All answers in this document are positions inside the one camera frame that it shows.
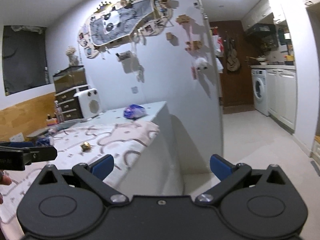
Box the brown wooden door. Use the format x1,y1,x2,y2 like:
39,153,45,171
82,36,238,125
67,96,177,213
210,21,257,107

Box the white washing machine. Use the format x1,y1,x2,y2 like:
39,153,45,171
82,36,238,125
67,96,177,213
251,68,270,116

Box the white plush sheep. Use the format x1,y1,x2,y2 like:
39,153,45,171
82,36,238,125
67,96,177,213
195,57,208,70

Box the dark drawer cabinet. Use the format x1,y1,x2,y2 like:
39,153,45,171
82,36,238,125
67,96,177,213
55,85,90,122

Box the pink patterned table cloth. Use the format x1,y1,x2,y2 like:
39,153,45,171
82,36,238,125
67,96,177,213
1,121,163,239

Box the gold foil wrapper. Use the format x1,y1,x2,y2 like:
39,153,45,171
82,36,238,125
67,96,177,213
80,141,92,152

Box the water bottle red label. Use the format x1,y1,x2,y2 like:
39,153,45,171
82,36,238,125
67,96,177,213
54,100,64,124

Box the crushed blue drink can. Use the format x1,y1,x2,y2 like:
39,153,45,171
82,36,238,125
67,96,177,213
35,135,54,147

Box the brown hanging bag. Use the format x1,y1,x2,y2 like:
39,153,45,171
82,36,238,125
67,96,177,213
226,37,241,72

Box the white space heater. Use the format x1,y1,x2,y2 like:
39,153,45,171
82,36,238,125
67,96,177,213
74,88,103,120

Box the wall photo collage board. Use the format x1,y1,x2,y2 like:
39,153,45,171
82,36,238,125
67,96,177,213
78,0,174,59

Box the person's left hand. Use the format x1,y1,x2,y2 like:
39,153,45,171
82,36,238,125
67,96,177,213
0,170,13,205

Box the white kitchen cabinets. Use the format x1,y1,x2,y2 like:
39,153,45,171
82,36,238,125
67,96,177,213
266,69,297,131

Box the glass fish tank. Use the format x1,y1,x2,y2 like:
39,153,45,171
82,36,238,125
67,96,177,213
53,65,87,93

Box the purple snack bag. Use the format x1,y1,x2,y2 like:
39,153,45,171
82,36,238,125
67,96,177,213
123,104,146,120

